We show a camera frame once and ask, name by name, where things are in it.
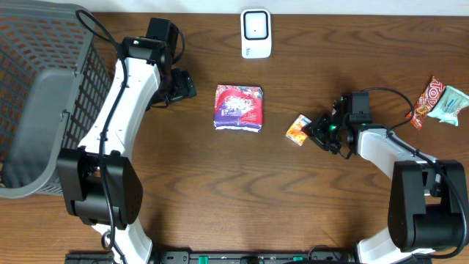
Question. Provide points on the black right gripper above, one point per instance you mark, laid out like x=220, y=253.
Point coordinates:
x=323, y=133

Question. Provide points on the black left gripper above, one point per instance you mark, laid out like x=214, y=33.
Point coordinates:
x=184, y=86

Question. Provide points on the small orange tissue pack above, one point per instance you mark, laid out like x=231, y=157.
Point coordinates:
x=295, y=131

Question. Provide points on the red purple floral packet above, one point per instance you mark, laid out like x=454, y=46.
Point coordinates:
x=238, y=108

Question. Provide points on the orange Top chocolate bar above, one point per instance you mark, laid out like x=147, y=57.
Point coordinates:
x=426, y=102

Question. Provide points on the teal snack packet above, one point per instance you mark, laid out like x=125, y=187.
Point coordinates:
x=449, y=105

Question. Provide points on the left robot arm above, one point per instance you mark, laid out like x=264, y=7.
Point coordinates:
x=99, y=183

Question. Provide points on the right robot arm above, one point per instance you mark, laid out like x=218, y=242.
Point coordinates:
x=428, y=204

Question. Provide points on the grey plastic basket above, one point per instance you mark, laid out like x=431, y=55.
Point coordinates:
x=53, y=86

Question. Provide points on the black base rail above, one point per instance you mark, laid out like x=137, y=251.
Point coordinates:
x=213, y=258

